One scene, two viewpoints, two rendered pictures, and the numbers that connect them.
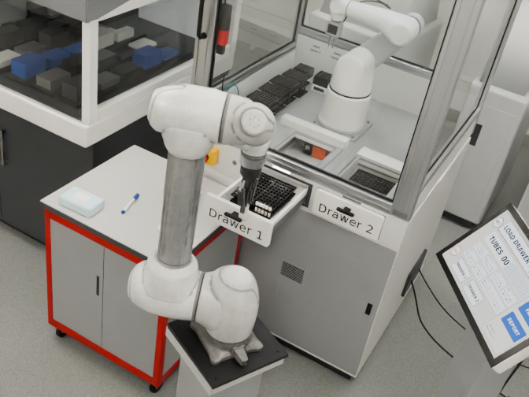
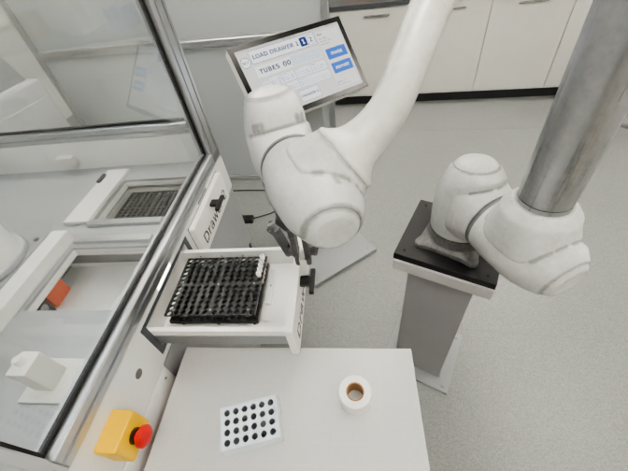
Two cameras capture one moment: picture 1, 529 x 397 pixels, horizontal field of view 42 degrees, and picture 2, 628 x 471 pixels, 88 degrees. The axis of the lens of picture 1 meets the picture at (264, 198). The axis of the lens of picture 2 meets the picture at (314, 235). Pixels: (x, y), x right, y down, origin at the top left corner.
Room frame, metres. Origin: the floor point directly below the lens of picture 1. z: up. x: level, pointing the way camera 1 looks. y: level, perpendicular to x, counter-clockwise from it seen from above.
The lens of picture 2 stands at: (2.12, 0.56, 1.54)
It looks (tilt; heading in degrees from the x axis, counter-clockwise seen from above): 45 degrees down; 256
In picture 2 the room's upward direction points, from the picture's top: 9 degrees counter-clockwise
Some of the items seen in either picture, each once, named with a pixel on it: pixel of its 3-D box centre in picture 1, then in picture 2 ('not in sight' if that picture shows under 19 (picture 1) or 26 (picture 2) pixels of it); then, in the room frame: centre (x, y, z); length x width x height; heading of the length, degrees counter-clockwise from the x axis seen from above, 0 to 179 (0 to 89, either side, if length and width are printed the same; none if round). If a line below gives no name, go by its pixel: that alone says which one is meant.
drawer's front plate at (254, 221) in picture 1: (237, 219); (298, 289); (2.07, 0.09, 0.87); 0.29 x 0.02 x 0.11; 66
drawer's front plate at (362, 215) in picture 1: (347, 213); (211, 210); (2.24, -0.33, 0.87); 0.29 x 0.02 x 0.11; 66
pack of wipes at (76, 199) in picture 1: (81, 201); not in sight; (2.12, 0.69, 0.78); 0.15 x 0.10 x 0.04; 69
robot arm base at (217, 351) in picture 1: (230, 335); (457, 227); (1.55, 0.03, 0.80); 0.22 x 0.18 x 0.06; 35
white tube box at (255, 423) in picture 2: not in sight; (250, 424); (2.26, 0.31, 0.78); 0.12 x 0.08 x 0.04; 171
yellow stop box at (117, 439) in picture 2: (208, 154); (124, 435); (2.48, 0.27, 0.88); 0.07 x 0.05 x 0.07; 66
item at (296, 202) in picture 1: (264, 197); (220, 292); (2.26, 0.00, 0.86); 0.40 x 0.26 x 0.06; 156
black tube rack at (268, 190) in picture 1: (263, 197); (221, 291); (2.25, 0.01, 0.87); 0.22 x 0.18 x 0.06; 156
